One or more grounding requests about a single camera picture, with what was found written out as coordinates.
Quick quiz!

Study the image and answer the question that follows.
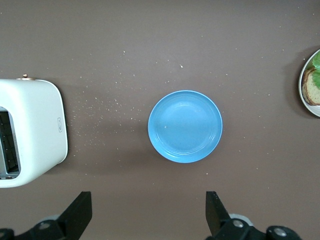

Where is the blue plate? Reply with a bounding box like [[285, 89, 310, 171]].
[[147, 89, 224, 164]]

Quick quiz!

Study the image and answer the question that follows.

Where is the white toaster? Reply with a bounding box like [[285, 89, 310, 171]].
[[0, 73, 69, 189]]

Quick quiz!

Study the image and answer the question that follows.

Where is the beige plate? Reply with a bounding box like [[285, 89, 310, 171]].
[[298, 48, 320, 118]]

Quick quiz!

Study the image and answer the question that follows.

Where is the brown bread slice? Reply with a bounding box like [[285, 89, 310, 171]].
[[302, 68, 320, 106]]

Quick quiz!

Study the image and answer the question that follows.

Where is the green lettuce leaf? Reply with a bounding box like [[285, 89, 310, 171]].
[[311, 52, 320, 90]]

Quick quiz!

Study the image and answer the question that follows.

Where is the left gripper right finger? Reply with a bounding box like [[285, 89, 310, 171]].
[[205, 191, 302, 240]]

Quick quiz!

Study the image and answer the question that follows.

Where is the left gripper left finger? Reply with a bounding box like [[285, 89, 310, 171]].
[[0, 191, 93, 240]]

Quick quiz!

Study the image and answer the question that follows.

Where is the brown table cover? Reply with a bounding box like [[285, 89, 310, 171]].
[[0, 0, 320, 240]]

